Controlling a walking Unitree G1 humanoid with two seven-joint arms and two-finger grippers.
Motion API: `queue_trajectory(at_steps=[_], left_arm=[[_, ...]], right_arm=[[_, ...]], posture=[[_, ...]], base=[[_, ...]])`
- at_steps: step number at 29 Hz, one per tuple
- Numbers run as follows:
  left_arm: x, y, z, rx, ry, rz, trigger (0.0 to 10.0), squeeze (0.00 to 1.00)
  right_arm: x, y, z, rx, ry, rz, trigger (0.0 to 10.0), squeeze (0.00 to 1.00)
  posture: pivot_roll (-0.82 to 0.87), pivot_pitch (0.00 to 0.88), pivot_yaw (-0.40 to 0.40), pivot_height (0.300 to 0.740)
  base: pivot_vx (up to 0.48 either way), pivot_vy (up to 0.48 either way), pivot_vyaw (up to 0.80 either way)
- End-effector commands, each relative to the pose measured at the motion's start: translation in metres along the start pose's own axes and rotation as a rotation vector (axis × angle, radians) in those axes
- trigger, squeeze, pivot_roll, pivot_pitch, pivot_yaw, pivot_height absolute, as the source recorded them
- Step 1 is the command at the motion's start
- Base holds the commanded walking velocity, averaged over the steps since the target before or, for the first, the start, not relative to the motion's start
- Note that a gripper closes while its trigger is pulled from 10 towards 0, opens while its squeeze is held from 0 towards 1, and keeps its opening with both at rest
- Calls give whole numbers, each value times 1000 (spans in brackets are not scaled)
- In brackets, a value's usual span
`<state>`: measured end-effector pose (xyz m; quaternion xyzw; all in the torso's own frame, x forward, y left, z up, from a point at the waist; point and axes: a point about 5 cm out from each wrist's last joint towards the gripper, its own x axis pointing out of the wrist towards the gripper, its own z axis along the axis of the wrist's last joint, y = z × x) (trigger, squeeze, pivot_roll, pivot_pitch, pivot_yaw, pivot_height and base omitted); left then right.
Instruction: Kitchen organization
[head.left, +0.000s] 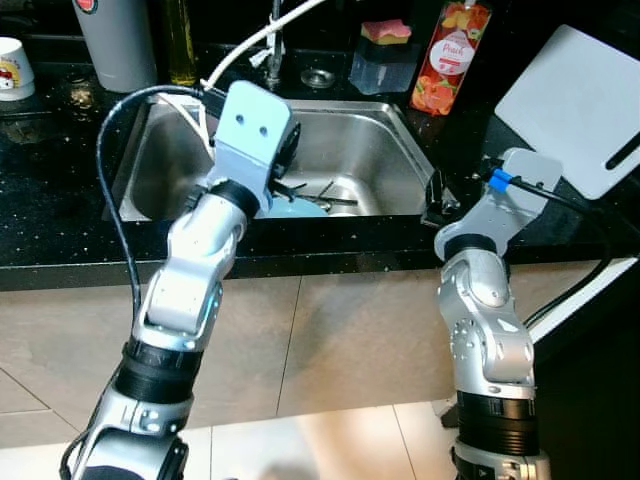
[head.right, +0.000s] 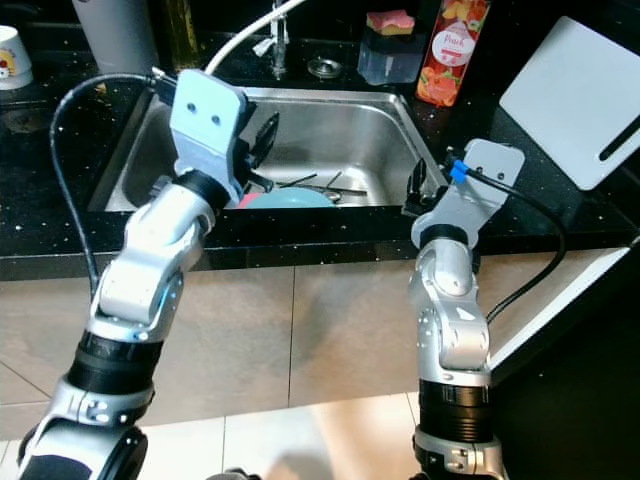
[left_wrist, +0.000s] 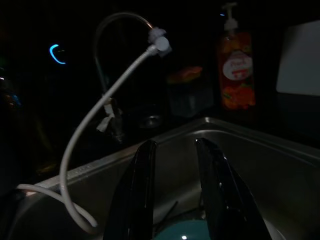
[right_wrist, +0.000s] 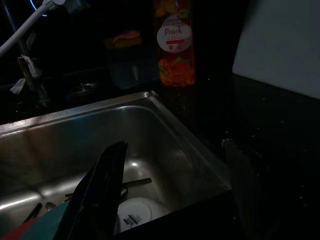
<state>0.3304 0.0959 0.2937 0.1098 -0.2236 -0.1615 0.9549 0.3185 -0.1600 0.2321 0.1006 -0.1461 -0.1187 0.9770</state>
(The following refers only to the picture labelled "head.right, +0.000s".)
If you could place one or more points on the grey cylindrical canister red badge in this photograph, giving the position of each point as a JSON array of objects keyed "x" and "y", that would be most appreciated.
[{"x": 118, "y": 35}]

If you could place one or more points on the black chopstick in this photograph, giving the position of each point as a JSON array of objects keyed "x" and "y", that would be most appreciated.
[{"x": 310, "y": 180}]

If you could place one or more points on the light blue plate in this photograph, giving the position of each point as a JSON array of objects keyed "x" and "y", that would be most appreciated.
[{"x": 290, "y": 199}]

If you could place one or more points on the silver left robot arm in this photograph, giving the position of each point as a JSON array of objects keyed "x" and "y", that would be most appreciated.
[{"x": 155, "y": 270}]

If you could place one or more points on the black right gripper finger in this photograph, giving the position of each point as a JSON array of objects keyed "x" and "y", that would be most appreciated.
[{"x": 415, "y": 180}]

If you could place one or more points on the peach hand soap bottle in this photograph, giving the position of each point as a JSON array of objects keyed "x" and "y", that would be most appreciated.
[{"x": 452, "y": 55}]

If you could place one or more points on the round metal sink hole cap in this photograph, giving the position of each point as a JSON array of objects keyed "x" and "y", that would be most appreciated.
[{"x": 324, "y": 68}]

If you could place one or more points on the stainless steel kitchen sink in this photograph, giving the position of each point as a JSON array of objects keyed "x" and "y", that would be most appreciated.
[{"x": 360, "y": 130}]

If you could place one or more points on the white tie strip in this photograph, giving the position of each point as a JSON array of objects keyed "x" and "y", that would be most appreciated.
[{"x": 267, "y": 45}]

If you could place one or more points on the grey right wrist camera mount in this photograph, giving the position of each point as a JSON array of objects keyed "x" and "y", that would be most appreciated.
[{"x": 470, "y": 200}]

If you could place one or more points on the white cartoon print mug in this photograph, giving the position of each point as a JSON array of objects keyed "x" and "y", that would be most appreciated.
[{"x": 13, "y": 58}]

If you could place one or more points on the olive oil glass bottle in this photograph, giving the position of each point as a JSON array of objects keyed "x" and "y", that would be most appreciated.
[{"x": 182, "y": 35}]

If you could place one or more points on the chrome kitchen faucet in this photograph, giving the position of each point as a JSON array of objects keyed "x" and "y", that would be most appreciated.
[{"x": 278, "y": 60}]

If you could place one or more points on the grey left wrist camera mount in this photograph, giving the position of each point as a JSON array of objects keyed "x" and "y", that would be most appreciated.
[{"x": 208, "y": 130}]

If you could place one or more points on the clear plastic sponge holder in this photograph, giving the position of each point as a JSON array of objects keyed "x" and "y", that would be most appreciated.
[{"x": 390, "y": 62}]

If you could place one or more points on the pink and yellow sponge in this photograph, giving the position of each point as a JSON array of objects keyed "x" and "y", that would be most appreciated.
[{"x": 391, "y": 22}]

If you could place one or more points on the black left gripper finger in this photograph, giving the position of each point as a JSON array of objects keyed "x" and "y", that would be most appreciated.
[{"x": 268, "y": 138}]

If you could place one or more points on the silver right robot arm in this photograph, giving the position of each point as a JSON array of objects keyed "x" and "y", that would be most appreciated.
[{"x": 450, "y": 310}]

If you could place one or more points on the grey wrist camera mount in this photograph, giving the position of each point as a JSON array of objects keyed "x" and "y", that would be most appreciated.
[
  {"x": 470, "y": 200},
  {"x": 208, "y": 130}
]

